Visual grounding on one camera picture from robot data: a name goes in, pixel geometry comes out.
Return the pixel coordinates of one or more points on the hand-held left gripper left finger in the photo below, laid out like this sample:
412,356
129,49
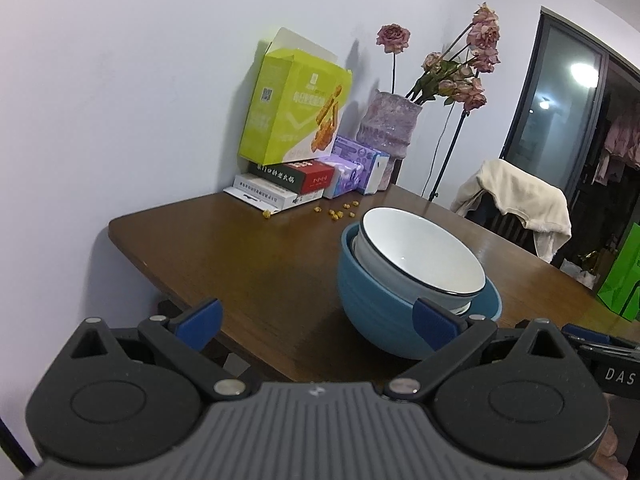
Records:
200,322

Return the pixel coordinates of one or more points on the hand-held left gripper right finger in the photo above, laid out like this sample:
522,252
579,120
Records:
437,325

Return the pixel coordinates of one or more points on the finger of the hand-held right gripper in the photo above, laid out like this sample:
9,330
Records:
575,331

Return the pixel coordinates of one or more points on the blue bowl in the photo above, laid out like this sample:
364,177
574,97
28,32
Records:
370,305

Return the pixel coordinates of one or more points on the person's right hand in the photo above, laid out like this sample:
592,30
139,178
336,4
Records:
612,457

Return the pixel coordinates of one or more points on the green paper bag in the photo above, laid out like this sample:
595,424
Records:
622,280

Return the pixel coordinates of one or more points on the navy garment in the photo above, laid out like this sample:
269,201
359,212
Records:
482,210

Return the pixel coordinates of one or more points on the cream jacket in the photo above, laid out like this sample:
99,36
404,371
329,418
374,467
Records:
520,195

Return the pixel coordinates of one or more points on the scattered yellow corn kernels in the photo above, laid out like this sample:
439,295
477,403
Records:
334,215

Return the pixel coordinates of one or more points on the red box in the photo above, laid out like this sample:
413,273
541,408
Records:
280,175

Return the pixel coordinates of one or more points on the studio light on stand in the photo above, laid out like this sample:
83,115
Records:
450,152

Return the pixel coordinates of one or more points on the flat purple tissue pack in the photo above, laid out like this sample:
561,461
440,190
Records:
340,180

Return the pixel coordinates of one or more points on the hanging pink clothes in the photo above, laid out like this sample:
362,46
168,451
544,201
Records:
622,140

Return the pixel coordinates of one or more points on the purple and white tissue pack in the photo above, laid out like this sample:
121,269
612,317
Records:
350,147

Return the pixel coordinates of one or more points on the pink textured vase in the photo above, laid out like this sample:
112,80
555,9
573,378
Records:
387,125

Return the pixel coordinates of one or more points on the sliding glass door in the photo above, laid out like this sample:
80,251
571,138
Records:
550,110

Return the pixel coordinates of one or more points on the yellow-green snack box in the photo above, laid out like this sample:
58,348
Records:
290,110

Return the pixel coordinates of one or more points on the dried pink roses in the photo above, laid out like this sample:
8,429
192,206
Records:
395,37

